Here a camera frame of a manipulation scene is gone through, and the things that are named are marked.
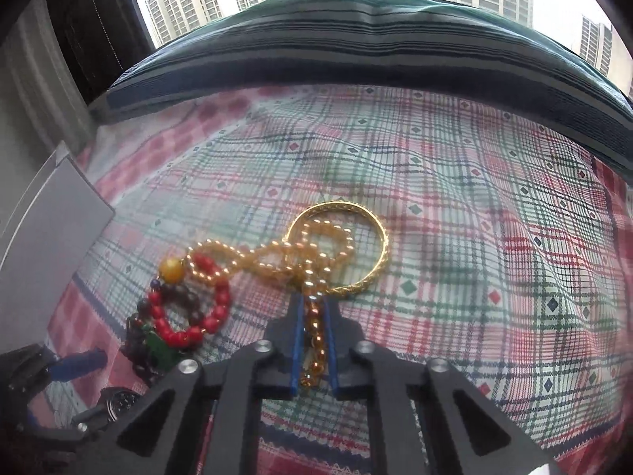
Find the plaid patchwork quilt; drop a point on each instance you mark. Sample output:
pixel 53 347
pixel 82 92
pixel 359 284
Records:
pixel 445 208

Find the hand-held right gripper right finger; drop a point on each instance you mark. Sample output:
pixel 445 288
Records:
pixel 330 346

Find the gold bangle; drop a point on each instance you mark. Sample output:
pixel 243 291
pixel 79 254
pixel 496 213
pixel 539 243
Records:
pixel 376 237

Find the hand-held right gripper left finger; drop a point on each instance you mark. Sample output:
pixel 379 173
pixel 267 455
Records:
pixel 295 346

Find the narrow apartment building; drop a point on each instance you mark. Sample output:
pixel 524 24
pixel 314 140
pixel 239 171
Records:
pixel 601 49

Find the wide apartment building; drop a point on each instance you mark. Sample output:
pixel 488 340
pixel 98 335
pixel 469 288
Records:
pixel 183 0

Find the dark green striped cushion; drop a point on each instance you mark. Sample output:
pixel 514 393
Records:
pixel 371 34

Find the white curtain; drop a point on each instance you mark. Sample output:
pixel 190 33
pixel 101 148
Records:
pixel 34 84

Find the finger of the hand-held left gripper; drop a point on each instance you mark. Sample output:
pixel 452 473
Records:
pixel 59 433
pixel 76 363

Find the dark window casement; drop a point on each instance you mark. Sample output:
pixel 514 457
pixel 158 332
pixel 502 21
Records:
pixel 94 20

